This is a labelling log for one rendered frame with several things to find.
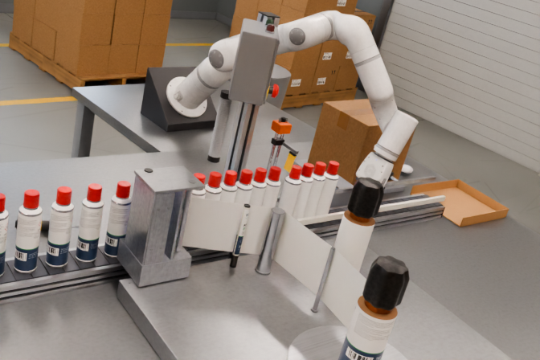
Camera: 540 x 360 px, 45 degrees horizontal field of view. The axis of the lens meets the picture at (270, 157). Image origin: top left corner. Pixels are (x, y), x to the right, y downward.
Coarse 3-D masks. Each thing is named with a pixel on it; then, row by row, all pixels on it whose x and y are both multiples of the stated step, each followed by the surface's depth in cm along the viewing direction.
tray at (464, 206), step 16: (416, 192) 263; (432, 192) 268; (448, 192) 272; (464, 192) 276; (480, 192) 270; (448, 208) 256; (464, 208) 260; (480, 208) 263; (496, 208) 264; (464, 224) 245
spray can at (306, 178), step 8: (304, 168) 198; (312, 168) 197; (304, 176) 198; (304, 184) 198; (312, 184) 200; (304, 192) 199; (304, 200) 200; (296, 208) 201; (304, 208) 202; (296, 216) 202
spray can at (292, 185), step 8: (296, 168) 194; (288, 176) 196; (296, 176) 194; (288, 184) 195; (296, 184) 194; (288, 192) 195; (296, 192) 196; (280, 200) 198; (288, 200) 196; (296, 200) 198; (288, 208) 198
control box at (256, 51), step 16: (240, 32) 182; (256, 32) 169; (240, 48) 169; (256, 48) 169; (272, 48) 169; (240, 64) 170; (256, 64) 171; (272, 64) 171; (240, 80) 172; (256, 80) 172; (240, 96) 174; (256, 96) 174
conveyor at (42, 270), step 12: (384, 204) 235; (432, 204) 244; (312, 228) 206; (72, 252) 165; (12, 264) 155; (72, 264) 160; (84, 264) 161; (96, 264) 163; (108, 264) 164; (12, 276) 151; (24, 276) 152; (36, 276) 153
